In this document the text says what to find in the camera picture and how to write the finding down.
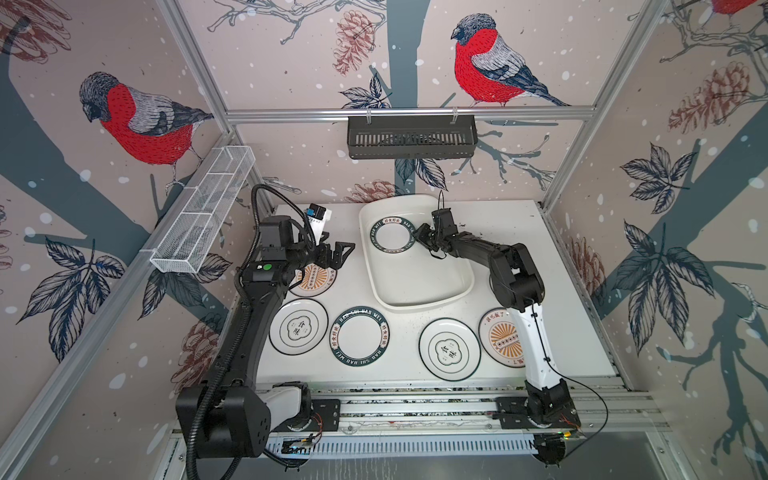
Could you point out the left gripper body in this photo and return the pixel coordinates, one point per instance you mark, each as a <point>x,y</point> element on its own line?
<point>304,253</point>

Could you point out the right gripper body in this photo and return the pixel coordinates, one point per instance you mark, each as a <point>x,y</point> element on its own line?
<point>440,237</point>

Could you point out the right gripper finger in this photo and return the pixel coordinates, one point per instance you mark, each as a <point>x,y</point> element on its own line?
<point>424,232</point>
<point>428,244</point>

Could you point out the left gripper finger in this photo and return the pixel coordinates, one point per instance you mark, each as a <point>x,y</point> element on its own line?
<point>342,250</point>
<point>334,261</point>

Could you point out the green ring plate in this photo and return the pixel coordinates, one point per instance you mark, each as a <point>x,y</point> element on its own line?
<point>359,336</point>
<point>392,234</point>

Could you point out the orange sunburst plate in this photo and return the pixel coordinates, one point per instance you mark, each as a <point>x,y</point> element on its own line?
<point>500,339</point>
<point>312,281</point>

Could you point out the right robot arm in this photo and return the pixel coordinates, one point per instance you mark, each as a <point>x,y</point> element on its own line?
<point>518,287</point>

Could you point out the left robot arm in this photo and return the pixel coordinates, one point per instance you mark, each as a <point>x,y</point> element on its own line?
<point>224,416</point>

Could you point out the white plastic bin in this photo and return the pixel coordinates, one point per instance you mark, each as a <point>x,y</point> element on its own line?
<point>416,279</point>

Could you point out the white flower plate left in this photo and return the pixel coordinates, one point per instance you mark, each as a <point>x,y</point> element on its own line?
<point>298,327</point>

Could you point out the white flower plate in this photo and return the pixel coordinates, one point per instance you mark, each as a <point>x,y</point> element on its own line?
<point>298,327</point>
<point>449,349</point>

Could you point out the white flower plate centre right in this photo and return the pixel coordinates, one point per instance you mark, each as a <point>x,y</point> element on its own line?
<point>449,349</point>

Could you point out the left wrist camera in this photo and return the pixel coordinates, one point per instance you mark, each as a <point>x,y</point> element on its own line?
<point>318,216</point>

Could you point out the black wall-mounted basket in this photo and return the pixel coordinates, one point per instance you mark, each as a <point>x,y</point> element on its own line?
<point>412,137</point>

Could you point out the white wire mesh shelf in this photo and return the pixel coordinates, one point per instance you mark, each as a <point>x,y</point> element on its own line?
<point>193,232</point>

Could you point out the horizontal aluminium frame bar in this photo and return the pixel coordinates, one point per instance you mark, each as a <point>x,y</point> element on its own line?
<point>525,113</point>

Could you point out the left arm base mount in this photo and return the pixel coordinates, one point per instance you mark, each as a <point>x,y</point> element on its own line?
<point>320,415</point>

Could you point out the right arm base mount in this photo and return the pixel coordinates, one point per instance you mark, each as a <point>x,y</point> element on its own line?
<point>517,413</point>

